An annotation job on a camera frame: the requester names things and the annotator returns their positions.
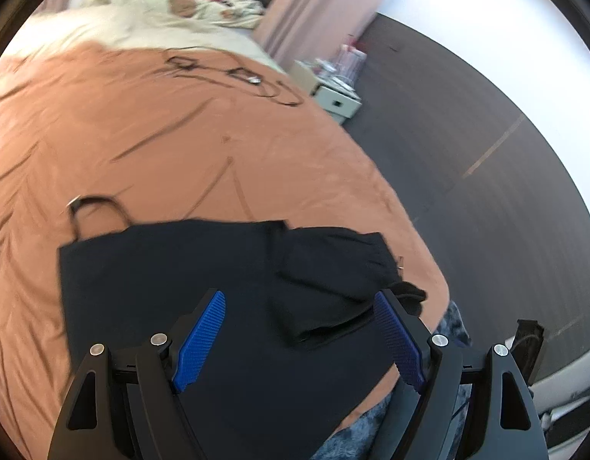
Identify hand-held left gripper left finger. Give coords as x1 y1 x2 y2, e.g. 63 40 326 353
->
47 289 227 460

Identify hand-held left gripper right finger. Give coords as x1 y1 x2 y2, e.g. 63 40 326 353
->
373 289 549 460

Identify black pants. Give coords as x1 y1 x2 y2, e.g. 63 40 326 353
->
58 195 427 460

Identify bed with orange sheet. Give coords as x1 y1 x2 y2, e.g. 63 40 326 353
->
0 41 451 460

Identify white nightstand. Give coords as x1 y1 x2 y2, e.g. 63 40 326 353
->
288 59 363 125

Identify white and pink rack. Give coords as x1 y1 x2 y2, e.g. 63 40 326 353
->
333 41 369 81

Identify cream bedding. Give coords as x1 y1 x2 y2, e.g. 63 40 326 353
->
3 5 288 75

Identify black and white print cloth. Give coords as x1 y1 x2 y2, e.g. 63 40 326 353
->
222 0 266 16

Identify pink curtain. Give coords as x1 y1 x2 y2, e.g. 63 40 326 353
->
252 0 413 70

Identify black cables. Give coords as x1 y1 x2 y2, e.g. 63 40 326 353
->
163 54 305 108

